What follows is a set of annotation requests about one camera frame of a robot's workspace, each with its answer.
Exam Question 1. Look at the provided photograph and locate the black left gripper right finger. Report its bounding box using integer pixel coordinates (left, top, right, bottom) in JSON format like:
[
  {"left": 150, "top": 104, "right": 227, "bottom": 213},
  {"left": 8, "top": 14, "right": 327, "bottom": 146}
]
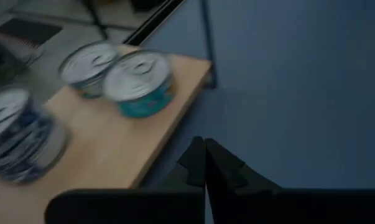
[{"left": 205, "top": 138, "right": 375, "bottom": 224}]

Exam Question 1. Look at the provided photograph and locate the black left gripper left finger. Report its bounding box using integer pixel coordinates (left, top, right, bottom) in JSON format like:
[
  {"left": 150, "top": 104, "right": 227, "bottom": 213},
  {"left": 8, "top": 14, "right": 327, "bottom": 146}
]
[{"left": 44, "top": 136, "right": 206, "bottom": 224}]

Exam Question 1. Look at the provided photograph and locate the teal label seafood can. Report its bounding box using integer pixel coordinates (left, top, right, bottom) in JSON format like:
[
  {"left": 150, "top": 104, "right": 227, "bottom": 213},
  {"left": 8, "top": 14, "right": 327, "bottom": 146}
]
[
  {"left": 102, "top": 49, "right": 175, "bottom": 119},
  {"left": 58, "top": 40, "right": 119, "bottom": 100}
]

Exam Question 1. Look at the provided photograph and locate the wooden shelf board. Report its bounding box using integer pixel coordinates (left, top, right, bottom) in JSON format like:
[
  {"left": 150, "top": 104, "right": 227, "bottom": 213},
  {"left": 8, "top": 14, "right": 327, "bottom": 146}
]
[{"left": 0, "top": 43, "right": 213, "bottom": 224}]

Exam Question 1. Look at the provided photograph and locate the black metal table frame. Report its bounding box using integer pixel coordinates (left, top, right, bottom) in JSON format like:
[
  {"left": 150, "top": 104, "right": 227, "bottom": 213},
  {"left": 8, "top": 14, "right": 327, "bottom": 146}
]
[{"left": 123, "top": 0, "right": 187, "bottom": 46}]

